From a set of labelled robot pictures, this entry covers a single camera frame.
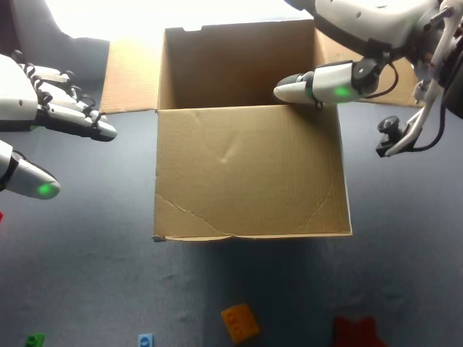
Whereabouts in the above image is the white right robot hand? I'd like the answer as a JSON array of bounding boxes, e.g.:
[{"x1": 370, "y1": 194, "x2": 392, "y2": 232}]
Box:
[{"x1": 273, "y1": 0, "x2": 444, "y2": 108}]

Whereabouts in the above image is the grey table cloth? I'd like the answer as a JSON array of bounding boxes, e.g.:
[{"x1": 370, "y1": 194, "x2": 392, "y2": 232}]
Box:
[{"x1": 0, "y1": 59, "x2": 463, "y2": 347}]

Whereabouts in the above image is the yellow toy block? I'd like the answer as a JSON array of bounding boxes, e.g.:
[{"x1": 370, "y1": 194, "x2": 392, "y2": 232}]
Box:
[{"x1": 220, "y1": 303, "x2": 260, "y2": 345}]

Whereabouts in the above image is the cardboard box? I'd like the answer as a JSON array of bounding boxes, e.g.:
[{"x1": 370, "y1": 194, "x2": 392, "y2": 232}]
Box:
[{"x1": 99, "y1": 18, "x2": 426, "y2": 242}]

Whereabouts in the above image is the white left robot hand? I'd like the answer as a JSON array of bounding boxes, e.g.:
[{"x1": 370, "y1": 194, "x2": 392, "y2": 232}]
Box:
[{"x1": 0, "y1": 49, "x2": 119, "y2": 201}]

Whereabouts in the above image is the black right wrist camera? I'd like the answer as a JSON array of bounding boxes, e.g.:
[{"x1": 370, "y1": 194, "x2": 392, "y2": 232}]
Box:
[{"x1": 375, "y1": 115, "x2": 412, "y2": 158}]

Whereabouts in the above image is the red foam star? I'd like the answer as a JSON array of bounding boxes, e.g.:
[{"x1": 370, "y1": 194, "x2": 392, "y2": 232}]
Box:
[{"x1": 331, "y1": 315, "x2": 390, "y2": 347}]

